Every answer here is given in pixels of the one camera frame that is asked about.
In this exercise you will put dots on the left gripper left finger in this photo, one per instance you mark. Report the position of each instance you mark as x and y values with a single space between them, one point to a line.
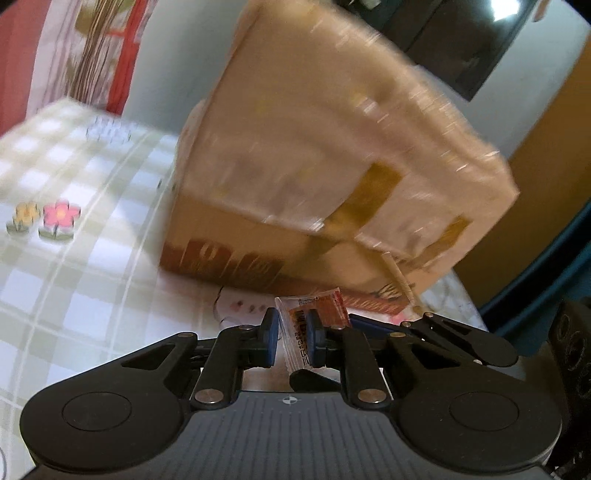
222 361

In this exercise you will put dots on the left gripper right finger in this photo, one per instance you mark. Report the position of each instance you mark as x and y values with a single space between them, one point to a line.
362 383

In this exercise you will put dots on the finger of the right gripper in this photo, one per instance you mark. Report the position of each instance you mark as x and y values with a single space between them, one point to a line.
371 326
463 340

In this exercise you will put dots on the small dark red packet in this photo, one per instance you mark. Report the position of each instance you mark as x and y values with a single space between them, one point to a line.
304 324

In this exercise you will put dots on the wooden door panel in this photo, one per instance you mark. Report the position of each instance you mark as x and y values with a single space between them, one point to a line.
552 171

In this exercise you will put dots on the plastic-lined cardboard box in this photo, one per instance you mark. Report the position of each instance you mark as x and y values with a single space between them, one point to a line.
324 159

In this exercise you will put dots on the checkered lucky tablecloth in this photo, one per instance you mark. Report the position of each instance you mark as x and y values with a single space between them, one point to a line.
85 198

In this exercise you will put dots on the dark window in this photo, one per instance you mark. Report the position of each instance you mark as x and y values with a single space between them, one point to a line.
458 41

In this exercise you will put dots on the red printed curtain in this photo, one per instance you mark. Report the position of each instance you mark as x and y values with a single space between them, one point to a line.
82 49

